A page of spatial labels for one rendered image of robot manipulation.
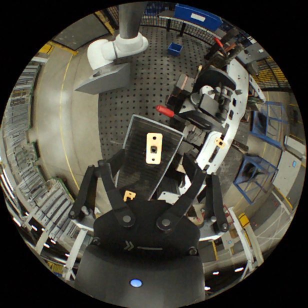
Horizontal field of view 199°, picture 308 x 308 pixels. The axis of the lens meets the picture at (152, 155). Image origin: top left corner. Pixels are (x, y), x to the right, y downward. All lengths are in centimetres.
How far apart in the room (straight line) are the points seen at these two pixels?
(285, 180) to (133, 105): 847
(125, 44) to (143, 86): 37
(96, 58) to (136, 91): 41
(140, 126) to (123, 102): 54
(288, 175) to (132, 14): 836
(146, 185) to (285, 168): 819
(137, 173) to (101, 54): 69
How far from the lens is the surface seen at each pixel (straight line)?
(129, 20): 54
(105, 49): 69
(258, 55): 89
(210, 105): 28
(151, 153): 23
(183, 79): 36
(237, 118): 61
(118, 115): 75
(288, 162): 816
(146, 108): 71
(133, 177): 29
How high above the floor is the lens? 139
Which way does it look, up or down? 67 degrees down
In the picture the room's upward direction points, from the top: 172 degrees counter-clockwise
